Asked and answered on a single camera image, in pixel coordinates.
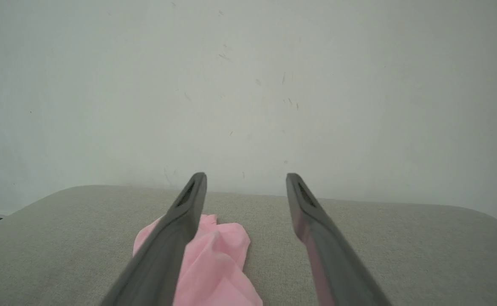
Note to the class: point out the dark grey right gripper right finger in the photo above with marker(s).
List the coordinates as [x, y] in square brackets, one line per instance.
[333, 263]

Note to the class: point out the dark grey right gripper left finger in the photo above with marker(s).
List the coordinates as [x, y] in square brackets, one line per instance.
[163, 255]

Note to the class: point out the pink garment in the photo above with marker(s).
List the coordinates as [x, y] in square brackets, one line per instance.
[218, 263]

